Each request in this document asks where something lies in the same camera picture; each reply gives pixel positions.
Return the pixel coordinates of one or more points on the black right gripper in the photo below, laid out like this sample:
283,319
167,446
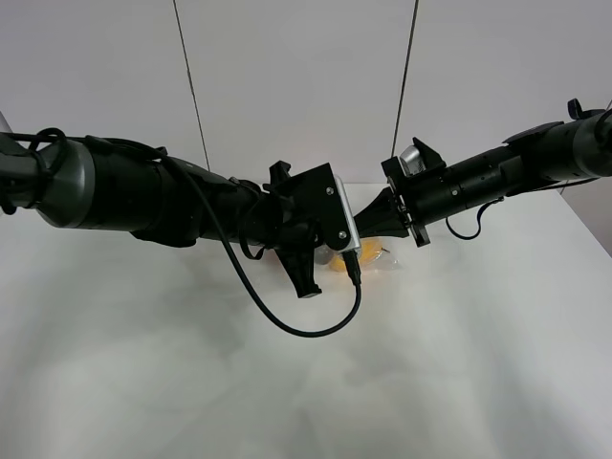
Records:
394,212

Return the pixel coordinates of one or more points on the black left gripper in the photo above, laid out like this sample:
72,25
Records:
293,215

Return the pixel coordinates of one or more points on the clear zip bag blue seal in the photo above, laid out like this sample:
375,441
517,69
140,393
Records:
323,255

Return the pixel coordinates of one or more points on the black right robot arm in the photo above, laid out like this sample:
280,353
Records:
427,190

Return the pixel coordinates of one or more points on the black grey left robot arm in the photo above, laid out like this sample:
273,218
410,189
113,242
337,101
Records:
114,184

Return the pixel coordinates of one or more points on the yellow pear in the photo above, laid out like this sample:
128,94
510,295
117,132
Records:
374,256

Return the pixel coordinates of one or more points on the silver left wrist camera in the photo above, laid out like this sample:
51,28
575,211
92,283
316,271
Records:
349,234

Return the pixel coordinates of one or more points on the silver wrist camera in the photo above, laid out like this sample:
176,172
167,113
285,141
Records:
349,234
411,161

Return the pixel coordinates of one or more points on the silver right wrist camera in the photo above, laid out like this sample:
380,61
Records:
411,161

